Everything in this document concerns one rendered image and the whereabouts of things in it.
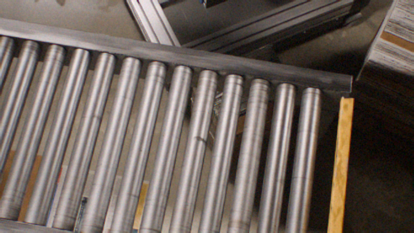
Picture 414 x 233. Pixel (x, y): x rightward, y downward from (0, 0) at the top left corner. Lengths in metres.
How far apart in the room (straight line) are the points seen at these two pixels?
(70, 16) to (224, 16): 0.66
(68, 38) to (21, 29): 0.12
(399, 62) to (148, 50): 0.79
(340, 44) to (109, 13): 0.94
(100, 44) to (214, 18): 0.80
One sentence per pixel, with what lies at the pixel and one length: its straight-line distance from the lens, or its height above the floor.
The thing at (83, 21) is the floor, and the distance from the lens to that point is 2.56.
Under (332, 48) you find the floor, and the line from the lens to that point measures 2.53.
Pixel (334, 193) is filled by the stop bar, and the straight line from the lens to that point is 1.42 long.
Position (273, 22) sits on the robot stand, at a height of 0.23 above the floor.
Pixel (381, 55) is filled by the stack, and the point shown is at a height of 0.53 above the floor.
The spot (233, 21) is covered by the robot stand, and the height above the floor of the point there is 0.21.
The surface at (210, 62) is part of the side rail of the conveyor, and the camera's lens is 1.53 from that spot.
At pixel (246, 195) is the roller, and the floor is 0.80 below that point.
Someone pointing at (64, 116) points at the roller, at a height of 0.80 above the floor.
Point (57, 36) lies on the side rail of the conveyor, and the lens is 1.60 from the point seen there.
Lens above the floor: 2.15
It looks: 67 degrees down
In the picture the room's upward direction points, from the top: 5 degrees clockwise
